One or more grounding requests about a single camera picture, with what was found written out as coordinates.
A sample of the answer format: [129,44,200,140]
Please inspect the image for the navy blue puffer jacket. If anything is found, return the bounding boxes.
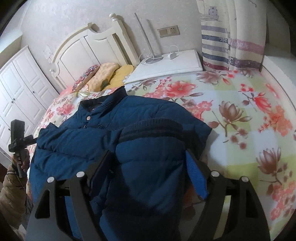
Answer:
[29,87,211,240]

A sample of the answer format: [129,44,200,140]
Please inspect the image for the beige padded sleeve forearm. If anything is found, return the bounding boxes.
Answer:
[1,164,27,230]

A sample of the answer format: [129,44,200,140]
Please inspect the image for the person's left hand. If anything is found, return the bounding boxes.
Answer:
[12,149,30,178]

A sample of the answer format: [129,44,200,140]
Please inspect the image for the white wardrobe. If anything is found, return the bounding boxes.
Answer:
[0,46,58,156]

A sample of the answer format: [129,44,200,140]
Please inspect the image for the floral bed quilt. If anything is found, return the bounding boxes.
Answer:
[26,69,296,240]

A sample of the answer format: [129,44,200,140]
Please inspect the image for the patterned red blue pillow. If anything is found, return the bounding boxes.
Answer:
[72,65,100,92]

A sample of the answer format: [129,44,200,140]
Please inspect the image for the orange floral pillow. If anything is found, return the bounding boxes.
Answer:
[87,63,119,92]

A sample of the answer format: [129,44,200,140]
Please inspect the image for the white wooden headboard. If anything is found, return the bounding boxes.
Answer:
[50,13,139,90]

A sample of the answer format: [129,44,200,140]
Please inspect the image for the yellow pillow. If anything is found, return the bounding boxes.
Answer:
[102,65,134,90]

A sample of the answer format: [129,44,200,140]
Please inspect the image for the white bedside table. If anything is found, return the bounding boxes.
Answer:
[123,50,203,84]

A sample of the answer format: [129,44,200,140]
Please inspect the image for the white desk lamp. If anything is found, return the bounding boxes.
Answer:
[134,13,164,65]

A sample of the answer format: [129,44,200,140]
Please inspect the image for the striped cream curtain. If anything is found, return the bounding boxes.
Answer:
[197,0,267,70]

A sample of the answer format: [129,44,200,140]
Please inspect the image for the white charger with cable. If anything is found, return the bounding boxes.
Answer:
[168,45,180,60]

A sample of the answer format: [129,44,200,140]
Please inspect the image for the beige wall socket plate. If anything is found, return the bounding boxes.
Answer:
[157,25,180,38]

